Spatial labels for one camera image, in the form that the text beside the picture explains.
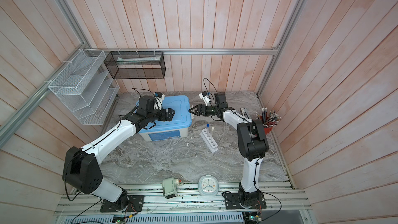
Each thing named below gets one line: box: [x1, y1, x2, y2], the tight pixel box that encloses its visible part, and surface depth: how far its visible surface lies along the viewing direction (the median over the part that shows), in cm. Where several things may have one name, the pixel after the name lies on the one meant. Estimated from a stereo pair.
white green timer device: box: [162, 176, 180, 200], surface depth 75 cm
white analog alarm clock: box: [197, 174, 219, 197], surface depth 78 cm
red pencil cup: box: [256, 107, 282, 135], surface depth 92 cm
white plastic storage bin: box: [138, 127, 189, 142], surface depth 90 cm
